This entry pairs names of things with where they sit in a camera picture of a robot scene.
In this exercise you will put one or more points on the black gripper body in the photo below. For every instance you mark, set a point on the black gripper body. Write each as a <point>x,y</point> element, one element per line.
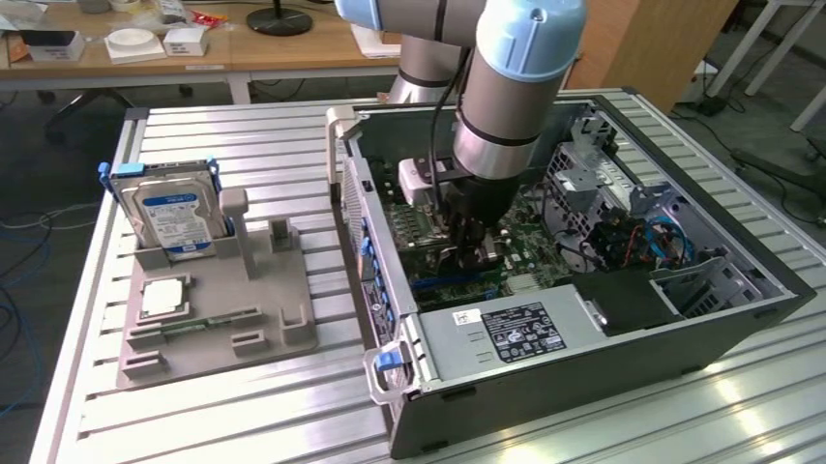
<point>480,200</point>

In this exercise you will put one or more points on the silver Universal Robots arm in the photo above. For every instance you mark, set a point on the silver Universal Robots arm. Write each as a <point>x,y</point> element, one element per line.
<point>517,96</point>

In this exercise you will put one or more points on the green motherboard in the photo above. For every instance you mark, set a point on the green motherboard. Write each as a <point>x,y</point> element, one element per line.
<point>535,241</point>

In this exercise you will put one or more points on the blue expansion slot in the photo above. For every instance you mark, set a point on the blue expansion slot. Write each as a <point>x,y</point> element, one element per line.
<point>428,284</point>

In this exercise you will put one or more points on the silver chipset heat sink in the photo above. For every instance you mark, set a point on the silver chipset heat sink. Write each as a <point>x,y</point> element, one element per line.
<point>526,285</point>

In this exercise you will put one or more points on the silver metal drive cage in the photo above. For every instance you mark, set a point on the silver metal drive cage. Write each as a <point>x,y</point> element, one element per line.
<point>581,183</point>

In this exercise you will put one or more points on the grey power supply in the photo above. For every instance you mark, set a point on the grey power supply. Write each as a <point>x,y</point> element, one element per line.
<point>464,348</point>

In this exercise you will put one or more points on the black plastic cover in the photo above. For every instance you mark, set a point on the black plastic cover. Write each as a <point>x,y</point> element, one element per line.
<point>619,299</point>

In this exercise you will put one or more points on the black open PC case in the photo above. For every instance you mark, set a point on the black open PC case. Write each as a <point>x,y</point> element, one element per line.
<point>581,382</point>

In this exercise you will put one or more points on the white paper stack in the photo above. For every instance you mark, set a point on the white paper stack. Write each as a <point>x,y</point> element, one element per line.
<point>374,46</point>

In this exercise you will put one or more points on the wooden cabinet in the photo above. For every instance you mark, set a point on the wooden cabinet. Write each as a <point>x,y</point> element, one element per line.
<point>645,48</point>

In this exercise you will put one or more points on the wooden desk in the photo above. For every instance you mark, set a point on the wooden desk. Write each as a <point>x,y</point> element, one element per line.
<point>290,53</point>

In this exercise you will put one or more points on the grey parts rack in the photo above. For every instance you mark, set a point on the grey parts rack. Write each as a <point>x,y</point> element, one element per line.
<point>212,353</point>

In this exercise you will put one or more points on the green RAM stick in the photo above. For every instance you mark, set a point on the green RAM stick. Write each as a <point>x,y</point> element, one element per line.
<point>194,325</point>

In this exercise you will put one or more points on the black floor stand base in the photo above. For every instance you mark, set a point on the black floor stand base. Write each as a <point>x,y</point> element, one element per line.
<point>781,164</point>

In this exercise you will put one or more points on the hard disk in blue caddy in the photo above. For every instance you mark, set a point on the hard disk in blue caddy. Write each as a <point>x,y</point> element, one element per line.
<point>162,217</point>

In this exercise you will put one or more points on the black round lamp base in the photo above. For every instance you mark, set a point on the black round lamp base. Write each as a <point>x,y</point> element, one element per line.
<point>279,21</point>

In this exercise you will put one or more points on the silver CPU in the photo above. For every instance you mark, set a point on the silver CPU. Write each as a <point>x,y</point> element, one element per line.
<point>162,297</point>

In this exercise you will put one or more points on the small white cardboard box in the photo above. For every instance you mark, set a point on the small white cardboard box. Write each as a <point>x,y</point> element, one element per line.
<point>184,42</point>

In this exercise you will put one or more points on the white round part on square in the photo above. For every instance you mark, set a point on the white round part on square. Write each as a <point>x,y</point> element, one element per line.
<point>134,46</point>

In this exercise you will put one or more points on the black office chair base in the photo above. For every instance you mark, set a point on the black office chair base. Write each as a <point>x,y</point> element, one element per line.
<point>71,108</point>

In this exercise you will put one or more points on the white box with dark lid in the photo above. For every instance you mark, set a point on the white box with dark lid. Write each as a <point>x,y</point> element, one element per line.
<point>56,46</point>

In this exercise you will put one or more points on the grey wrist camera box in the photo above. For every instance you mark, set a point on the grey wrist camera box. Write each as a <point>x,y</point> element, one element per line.
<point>416,186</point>

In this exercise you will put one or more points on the white table frame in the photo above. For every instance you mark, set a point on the white table frame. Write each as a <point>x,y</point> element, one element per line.
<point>761,29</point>

